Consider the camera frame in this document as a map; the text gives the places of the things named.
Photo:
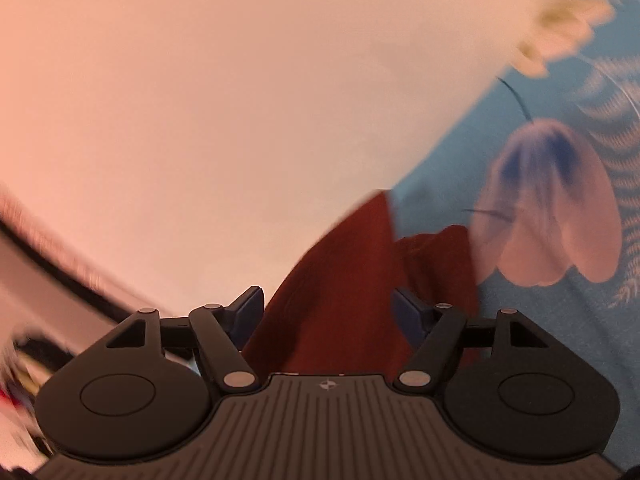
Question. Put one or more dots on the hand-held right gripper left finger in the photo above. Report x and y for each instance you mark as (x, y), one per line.
(247, 311)

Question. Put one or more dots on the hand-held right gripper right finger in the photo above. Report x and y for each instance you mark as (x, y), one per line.
(407, 316)

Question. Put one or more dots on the blue floral bed sheet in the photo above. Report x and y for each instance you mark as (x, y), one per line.
(550, 335)

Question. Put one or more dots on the rust red knit sweater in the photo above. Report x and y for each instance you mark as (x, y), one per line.
(330, 285)

